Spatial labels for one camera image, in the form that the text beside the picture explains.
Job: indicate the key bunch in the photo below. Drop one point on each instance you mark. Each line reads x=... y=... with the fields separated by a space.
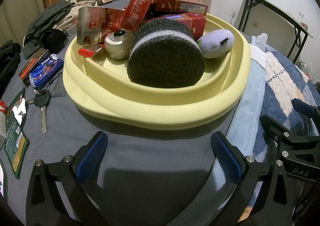
x=41 y=101

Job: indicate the blue checked blanket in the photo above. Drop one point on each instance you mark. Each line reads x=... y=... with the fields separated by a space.
x=280 y=86

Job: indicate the light blue blanket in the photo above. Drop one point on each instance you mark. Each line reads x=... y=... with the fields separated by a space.
x=250 y=96

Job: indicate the red carton with gold print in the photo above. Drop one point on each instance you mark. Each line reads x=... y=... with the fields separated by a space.
x=90 y=26

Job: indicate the small silver box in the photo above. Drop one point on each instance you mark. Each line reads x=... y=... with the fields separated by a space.
x=70 y=31

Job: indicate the red lighter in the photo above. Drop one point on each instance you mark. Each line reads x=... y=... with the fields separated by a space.
x=86 y=52

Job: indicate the black cloth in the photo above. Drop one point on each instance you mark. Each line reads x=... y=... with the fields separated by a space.
x=8 y=61

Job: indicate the long red box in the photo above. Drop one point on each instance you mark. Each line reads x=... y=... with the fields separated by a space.
x=137 y=8

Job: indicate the grey mesh tag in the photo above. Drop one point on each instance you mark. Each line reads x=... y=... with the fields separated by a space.
x=58 y=88

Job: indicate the beige cloth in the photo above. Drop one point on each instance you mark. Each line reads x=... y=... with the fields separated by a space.
x=80 y=7

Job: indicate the dark red box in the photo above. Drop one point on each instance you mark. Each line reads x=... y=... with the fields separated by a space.
x=31 y=66

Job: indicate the black round speaker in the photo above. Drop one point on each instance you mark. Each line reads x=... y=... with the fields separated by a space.
x=53 y=40

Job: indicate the torn green packet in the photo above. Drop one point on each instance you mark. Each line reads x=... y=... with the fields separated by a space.
x=13 y=106

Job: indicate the dark green cloth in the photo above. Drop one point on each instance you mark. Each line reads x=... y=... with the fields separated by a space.
x=47 y=16

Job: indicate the dark knitted round sponge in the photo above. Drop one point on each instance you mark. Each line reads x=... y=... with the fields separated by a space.
x=166 y=63

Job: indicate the yellow wall plate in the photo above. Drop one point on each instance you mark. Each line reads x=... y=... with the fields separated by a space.
x=255 y=24

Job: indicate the silver round tin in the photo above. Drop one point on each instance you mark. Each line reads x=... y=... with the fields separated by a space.
x=117 y=46

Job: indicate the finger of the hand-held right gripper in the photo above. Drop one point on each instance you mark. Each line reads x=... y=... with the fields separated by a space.
x=303 y=109
x=300 y=146

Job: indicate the pink box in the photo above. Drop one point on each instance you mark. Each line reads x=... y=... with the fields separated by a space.
x=106 y=0

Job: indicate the blue snack packet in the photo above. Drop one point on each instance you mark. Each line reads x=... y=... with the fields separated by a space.
x=46 y=70

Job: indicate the yellow plastic basin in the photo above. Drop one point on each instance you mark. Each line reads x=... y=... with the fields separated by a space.
x=155 y=106

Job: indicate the red cellophane-wrapped carton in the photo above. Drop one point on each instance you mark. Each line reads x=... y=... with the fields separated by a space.
x=197 y=25

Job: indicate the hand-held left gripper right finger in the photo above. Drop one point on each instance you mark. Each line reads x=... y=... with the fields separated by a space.
x=226 y=158

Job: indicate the flat green packet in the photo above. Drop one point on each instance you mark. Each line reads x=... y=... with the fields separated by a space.
x=17 y=151

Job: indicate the red carton with white label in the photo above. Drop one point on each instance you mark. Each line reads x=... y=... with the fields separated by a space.
x=185 y=5

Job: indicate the purple plush toy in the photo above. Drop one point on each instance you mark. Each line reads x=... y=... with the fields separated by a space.
x=215 y=43

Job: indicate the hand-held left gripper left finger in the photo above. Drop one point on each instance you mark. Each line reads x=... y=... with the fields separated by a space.
x=92 y=156

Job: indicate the grey bed sheet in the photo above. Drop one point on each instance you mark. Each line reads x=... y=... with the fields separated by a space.
x=150 y=146

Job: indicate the clear glass cup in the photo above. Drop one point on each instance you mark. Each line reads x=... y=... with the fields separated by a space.
x=301 y=17

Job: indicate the white red box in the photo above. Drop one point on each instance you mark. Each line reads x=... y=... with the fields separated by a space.
x=2 y=118

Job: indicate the black folding table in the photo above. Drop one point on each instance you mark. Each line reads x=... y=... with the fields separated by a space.
x=275 y=8

